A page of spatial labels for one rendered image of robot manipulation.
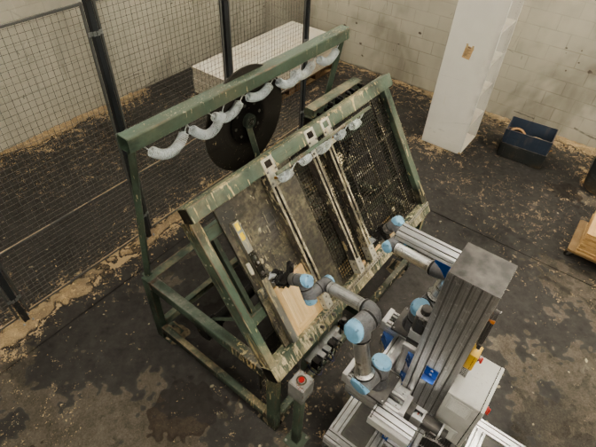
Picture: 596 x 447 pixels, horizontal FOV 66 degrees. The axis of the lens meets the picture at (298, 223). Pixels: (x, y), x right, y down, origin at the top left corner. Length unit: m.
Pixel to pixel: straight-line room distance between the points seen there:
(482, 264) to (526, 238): 3.52
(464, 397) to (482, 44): 4.38
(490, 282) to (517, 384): 2.36
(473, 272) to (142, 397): 2.86
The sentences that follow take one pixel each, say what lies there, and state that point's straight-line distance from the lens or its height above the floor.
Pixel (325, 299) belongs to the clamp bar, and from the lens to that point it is 3.32.
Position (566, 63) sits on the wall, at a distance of 7.52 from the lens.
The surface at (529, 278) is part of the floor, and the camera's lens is 5.40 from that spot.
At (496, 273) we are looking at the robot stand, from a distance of 2.33.
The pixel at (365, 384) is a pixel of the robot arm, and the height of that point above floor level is 1.25.
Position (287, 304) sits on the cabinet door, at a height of 1.10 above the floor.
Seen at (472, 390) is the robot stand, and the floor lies 1.23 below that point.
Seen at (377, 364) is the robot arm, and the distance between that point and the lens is 2.76.
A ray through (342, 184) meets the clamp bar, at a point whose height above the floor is 1.49.
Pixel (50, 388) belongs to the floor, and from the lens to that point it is 4.45.
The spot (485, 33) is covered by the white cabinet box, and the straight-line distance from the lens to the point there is 6.15.
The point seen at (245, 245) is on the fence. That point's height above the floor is 1.57.
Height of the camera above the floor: 3.63
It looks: 44 degrees down
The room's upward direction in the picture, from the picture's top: 3 degrees clockwise
